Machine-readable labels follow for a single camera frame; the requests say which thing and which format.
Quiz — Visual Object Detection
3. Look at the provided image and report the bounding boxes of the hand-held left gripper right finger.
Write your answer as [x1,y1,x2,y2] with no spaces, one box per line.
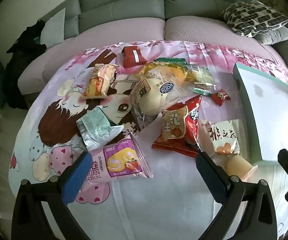
[196,151,277,240]

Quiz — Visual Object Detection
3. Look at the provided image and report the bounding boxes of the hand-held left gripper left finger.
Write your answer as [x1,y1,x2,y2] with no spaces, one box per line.
[11,151,93,240]

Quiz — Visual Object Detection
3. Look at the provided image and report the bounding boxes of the pale yellow jelly cup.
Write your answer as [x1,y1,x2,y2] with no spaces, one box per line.
[225,156,259,180]

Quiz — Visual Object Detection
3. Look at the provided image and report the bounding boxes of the white snack packet orange print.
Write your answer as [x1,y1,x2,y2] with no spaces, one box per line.
[199,119,242,157]

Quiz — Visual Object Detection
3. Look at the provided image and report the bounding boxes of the pink cake roll packet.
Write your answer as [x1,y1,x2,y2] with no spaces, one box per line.
[88,132,153,180]

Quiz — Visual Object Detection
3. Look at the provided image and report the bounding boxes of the teal rimmed white box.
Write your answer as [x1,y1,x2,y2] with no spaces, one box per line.
[232,63,288,165]

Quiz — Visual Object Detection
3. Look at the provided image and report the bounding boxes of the silver green snack packet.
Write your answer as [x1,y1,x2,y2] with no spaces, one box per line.
[76,106,125,153]

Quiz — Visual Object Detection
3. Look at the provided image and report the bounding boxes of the red peanut snack packet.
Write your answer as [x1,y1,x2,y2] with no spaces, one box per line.
[151,95,202,158]

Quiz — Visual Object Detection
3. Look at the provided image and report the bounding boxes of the white bun clear packet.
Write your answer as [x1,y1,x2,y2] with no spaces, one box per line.
[130,74,197,132]

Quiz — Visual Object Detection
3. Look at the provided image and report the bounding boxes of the red packet with white strip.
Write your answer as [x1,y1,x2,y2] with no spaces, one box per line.
[121,46,147,68]

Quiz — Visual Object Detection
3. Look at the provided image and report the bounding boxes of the pink cartoon printed blanket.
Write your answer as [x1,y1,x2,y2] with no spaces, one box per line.
[8,40,288,240]

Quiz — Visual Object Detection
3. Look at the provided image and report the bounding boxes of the small red wrapped candy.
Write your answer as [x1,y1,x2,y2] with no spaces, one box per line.
[211,89,231,105]

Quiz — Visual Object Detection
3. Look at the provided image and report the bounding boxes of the thin green candy stick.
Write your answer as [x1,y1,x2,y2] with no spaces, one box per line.
[192,87,213,98]

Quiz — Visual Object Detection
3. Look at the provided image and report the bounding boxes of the orange yellow snack packet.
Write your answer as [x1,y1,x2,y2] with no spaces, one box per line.
[81,64,119,99]

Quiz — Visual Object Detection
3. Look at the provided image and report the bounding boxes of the round biscuit clear packet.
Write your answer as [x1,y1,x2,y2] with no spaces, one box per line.
[186,64,217,90]

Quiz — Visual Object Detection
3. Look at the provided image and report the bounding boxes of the yellow cake clear packet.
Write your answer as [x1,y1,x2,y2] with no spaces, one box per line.
[138,62,197,87]

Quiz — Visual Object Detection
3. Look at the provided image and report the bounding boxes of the black clothing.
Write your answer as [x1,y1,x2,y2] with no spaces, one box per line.
[6,20,47,110]

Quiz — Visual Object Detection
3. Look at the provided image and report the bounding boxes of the light grey pillow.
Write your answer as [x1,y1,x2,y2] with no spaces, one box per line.
[40,7,66,49]

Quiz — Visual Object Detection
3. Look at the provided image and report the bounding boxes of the black white patterned pillow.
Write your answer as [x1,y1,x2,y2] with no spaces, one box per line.
[220,0,288,37]

